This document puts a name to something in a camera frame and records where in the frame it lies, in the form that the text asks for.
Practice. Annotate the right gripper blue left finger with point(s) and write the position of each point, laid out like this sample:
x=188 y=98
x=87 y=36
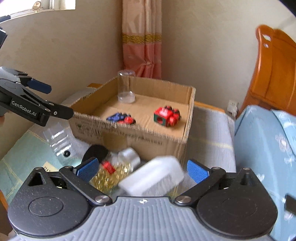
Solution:
x=77 y=179

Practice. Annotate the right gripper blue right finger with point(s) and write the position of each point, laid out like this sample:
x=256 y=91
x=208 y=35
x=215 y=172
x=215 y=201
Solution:
x=205 y=178

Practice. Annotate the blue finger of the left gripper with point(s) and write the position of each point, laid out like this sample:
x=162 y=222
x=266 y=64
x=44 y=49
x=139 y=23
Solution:
x=32 y=83
x=39 y=110

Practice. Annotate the large white plastic bottle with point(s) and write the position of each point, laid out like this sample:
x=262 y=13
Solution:
x=155 y=178

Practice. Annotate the clear plastic box red label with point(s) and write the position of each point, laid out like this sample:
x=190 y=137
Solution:
x=60 y=141

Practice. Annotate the black toy train blue print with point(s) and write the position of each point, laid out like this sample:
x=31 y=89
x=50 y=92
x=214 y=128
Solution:
x=122 y=118

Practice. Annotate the glass bottle of yellow capsules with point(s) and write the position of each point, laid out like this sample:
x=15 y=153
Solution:
x=114 y=168

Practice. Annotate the red toy train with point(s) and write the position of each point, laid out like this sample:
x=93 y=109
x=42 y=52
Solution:
x=167 y=116

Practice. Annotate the cardboard box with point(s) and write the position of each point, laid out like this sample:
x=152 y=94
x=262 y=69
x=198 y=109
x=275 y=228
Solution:
x=99 y=118

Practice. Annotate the clear plastic cup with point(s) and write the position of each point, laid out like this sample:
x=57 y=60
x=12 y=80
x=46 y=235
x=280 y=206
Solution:
x=124 y=94

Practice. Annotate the wooden headboard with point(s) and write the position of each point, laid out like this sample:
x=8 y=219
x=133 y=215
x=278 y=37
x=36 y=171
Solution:
x=273 y=81

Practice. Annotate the pink curtain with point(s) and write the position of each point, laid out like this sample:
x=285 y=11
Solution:
x=142 y=37

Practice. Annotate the white wall plug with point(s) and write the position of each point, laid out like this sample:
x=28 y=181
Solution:
x=232 y=107

